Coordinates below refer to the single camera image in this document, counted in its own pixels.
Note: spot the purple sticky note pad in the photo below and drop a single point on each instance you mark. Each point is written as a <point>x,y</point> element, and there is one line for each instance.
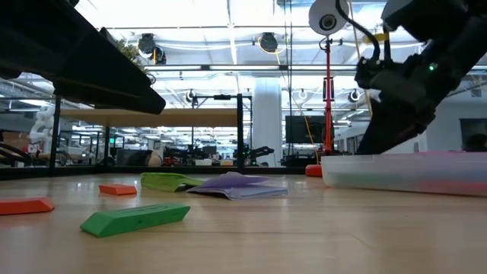
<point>236,186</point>

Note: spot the person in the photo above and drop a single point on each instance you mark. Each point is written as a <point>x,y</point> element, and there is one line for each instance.
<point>154,158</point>

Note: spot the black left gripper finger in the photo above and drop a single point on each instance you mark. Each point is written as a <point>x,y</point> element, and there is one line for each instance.
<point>68,45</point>
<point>114,99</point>

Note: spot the black background robot arm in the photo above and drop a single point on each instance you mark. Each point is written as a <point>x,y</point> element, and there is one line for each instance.
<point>258,152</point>

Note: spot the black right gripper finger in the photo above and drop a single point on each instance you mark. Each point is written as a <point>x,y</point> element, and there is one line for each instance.
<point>384,133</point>

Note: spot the black monitor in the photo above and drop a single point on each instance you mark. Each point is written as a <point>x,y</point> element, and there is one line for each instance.
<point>304,129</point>

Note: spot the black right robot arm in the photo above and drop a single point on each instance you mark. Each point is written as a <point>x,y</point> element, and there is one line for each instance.
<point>468,38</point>

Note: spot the wooden shelf with black legs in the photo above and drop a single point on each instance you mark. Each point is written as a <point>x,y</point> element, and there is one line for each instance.
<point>198,117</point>

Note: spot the orange eraser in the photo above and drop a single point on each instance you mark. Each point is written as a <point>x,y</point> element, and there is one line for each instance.
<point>23,205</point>
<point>118,189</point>

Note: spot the clear plastic box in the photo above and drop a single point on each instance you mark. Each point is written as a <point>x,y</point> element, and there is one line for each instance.
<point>380,167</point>

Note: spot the green sticky note pad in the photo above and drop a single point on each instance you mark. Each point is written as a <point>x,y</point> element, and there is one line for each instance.
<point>163,180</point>

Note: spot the red desk lamp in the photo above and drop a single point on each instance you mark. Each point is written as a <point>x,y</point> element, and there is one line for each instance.
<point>328,114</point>

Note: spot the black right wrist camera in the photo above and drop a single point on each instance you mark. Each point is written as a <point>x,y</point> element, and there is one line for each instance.
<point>368,73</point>

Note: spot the black aluminium table frame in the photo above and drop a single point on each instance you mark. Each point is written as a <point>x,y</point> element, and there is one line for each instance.
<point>152,170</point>

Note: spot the green eraser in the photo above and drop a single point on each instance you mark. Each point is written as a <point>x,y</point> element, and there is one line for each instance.
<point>133,218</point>

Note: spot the green potted plant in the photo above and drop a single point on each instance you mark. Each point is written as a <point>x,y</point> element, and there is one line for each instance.
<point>131,51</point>

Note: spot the white building column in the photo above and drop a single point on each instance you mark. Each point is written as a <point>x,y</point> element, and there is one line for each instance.
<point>266,114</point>

